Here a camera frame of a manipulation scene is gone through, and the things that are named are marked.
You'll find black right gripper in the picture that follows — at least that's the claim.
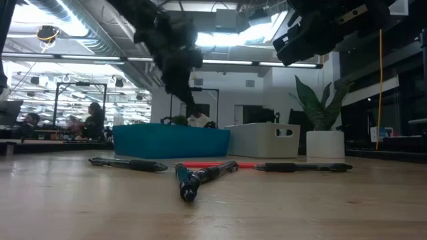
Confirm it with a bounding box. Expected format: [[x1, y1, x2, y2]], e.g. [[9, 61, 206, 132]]
[[272, 0, 396, 67]]

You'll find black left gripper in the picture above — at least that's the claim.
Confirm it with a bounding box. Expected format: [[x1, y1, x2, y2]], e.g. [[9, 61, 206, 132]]
[[133, 13, 204, 109]]

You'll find orange pencil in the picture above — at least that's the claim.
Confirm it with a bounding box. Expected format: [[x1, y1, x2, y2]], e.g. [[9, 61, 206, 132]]
[[181, 161, 263, 169]]

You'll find small green background plant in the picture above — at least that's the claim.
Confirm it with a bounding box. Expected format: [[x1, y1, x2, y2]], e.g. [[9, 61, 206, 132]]
[[171, 115, 189, 127]]

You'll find person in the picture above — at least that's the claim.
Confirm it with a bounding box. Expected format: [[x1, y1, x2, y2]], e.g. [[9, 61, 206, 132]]
[[186, 106, 211, 128], [15, 112, 41, 139], [75, 101, 106, 141]]

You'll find blue plastic tray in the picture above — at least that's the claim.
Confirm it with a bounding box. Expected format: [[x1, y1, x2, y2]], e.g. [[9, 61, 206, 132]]
[[112, 123, 232, 159]]

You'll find green succulent plant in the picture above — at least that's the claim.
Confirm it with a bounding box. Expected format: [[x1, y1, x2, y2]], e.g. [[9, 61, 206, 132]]
[[288, 75, 354, 131]]

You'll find black wide monitor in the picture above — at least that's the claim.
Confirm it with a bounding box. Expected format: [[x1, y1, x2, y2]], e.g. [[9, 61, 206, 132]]
[[242, 105, 280, 125]]

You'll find grey plastic bin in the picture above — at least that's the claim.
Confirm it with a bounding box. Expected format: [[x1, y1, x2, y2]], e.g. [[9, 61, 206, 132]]
[[224, 122, 301, 159]]

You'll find long ceiling light bar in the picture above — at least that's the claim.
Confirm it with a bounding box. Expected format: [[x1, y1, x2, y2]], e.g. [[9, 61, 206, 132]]
[[0, 53, 324, 69]]

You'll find white plant pot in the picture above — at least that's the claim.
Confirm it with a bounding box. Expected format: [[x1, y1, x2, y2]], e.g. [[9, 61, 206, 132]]
[[306, 130, 346, 159]]

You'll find dark computer monitor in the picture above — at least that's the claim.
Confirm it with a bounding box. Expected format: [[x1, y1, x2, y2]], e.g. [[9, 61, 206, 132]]
[[0, 99, 24, 129]]

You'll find black metal gantry frame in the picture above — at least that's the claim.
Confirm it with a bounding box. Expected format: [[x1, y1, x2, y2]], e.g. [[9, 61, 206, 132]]
[[54, 81, 108, 131], [169, 87, 220, 127]]

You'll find yellow cable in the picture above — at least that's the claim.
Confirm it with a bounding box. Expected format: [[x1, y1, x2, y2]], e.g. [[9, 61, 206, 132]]
[[376, 29, 384, 151]]

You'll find ceiling yellow cable reel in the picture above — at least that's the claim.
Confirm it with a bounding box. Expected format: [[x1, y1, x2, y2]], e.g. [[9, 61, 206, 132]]
[[35, 25, 61, 54]]

